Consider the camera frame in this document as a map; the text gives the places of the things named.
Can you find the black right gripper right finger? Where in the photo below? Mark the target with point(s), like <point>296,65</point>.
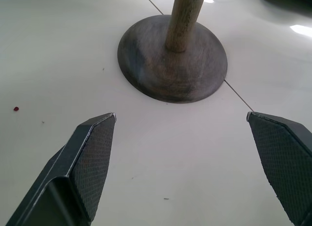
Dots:
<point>282,160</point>

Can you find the wooden stand with round base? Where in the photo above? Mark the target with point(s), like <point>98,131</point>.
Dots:
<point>175,57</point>

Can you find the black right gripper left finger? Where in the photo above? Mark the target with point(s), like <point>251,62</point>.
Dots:
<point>80,167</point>

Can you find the small red crumb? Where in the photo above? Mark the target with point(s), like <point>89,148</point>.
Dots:
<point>16,109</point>

